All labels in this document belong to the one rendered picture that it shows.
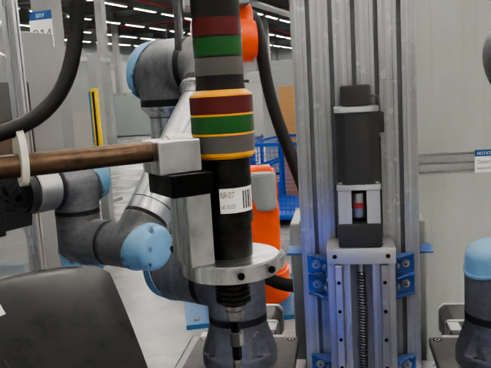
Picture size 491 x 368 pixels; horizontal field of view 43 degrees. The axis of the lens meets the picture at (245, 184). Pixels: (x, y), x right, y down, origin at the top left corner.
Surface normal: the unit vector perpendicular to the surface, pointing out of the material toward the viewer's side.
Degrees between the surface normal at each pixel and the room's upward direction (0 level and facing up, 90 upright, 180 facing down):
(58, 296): 37
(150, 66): 84
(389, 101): 90
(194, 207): 90
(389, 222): 90
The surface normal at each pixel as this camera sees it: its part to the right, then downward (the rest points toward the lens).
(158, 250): 0.82, 0.04
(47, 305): 0.38, -0.73
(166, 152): 0.51, 0.10
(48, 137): 0.93, 0.00
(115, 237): -0.52, -0.33
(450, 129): -0.07, 0.15
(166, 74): -0.52, 0.40
